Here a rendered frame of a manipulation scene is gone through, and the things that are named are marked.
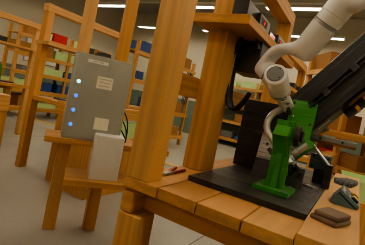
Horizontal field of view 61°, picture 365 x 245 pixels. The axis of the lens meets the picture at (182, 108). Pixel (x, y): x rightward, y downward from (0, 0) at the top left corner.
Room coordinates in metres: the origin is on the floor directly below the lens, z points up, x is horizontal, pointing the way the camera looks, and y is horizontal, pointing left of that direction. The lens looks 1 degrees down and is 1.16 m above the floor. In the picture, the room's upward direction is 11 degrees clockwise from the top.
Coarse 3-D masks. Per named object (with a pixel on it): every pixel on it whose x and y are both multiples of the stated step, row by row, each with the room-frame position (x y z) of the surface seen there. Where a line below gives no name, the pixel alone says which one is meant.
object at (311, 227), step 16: (336, 176) 1.89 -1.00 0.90; (352, 192) 1.46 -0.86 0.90; (336, 208) 1.09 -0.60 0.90; (304, 224) 0.84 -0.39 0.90; (320, 224) 0.87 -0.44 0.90; (352, 224) 0.93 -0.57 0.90; (304, 240) 0.75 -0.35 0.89; (320, 240) 0.74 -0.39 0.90; (336, 240) 0.77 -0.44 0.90; (352, 240) 0.79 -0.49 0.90
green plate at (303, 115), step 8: (296, 104) 1.43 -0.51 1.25; (304, 104) 1.41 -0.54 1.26; (296, 112) 1.41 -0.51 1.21; (304, 112) 1.40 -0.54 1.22; (312, 112) 1.38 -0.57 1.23; (288, 120) 1.41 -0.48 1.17; (296, 120) 1.40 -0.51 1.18; (304, 120) 1.39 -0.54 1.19; (312, 120) 1.37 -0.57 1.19; (304, 128) 1.37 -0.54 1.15; (312, 128) 1.36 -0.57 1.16; (304, 136) 1.36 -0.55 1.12
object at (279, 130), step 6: (276, 126) 1.14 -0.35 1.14; (282, 126) 1.13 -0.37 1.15; (276, 132) 1.11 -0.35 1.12; (282, 132) 1.11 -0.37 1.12; (288, 132) 1.10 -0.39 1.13; (276, 138) 1.11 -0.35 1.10; (282, 138) 1.10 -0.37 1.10; (288, 138) 1.11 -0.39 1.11; (276, 144) 1.13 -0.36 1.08; (282, 144) 1.12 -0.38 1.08; (276, 150) 1.15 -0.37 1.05; (282, 150) 1.14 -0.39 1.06
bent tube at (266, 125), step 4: (276, 108) 1.40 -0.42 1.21; (280, 108) 1.39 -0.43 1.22; (272, 112) 1.40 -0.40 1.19; (276, 112) 1.40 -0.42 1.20; (280, 112) 1.40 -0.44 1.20; (268, 116) 1.40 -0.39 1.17; (272, 116) 1.40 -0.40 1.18; (268, 120) 1.40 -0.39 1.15; (264, 124) 1.40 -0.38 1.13; (268, 124) 1.39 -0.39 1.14; (264, 128) 1.40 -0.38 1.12; (268, 128) 1.39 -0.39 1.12; (268, 132) 1.38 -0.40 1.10; (268, 136) 1.37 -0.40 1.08; (272, 144) 1.36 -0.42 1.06; (292, 160) 1.31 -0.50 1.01; (288, 164) 1.32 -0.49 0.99
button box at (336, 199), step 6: (342, 186) 1.25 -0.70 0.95; (336, 192) 1.22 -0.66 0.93; (342, 192) 1.15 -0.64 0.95; (348, 192) 1.19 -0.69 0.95; (336, 198) 1.15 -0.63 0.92; (342, 198) 1.14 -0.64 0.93; (348, 198) 1.14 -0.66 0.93; (342, 204) 1.14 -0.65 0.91; (348, 204) 1.13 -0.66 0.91; (354, 204) 1.12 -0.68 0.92
